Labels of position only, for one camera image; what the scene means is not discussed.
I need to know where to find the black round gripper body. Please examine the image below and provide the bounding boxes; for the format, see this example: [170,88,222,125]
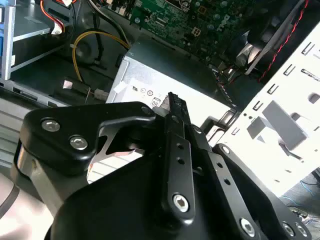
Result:
[51,158,240,240]

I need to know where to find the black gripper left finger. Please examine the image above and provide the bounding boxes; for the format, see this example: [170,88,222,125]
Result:
[12,91,197,221]

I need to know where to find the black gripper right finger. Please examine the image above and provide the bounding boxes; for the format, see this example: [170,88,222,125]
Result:
[189,124,314,240]

